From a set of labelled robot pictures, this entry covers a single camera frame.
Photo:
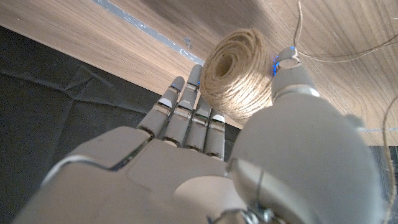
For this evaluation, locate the black backdrop curtain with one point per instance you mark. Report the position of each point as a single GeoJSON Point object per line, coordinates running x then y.
{"type": "Point", "coordinates": [62, 109]}

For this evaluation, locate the jute twine roll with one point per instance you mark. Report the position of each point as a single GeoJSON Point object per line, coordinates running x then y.
{"type": "Point", "coordinates": [239, 77]}

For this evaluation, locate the grey tape outline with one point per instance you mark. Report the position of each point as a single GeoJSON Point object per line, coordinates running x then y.
{"type": "Point", "coordinates": [149, 29]}

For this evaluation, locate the jute twine strand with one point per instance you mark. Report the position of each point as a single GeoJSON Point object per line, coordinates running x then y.
{"type": "Point", "coordinates": [300, 18]}

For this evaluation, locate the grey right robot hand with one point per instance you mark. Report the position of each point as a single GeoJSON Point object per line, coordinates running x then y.
{"type": "Point", "coordinates": [295, 149]}

